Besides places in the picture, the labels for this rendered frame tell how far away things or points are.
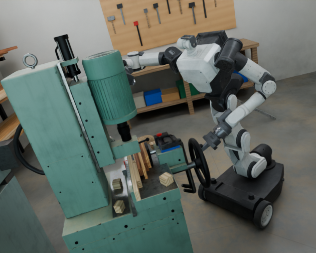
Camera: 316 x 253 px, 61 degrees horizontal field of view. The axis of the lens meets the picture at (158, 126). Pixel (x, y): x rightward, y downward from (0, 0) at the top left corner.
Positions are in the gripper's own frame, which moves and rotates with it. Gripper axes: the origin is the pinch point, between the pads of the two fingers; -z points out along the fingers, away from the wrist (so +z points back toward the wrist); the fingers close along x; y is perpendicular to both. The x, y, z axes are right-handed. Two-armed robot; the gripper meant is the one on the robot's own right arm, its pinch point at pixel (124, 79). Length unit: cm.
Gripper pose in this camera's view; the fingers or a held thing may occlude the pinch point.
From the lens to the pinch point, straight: 146.7
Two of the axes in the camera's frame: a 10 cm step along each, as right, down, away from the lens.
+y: -4.0, 8.8, 2.6
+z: -1.9, -3.6, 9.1
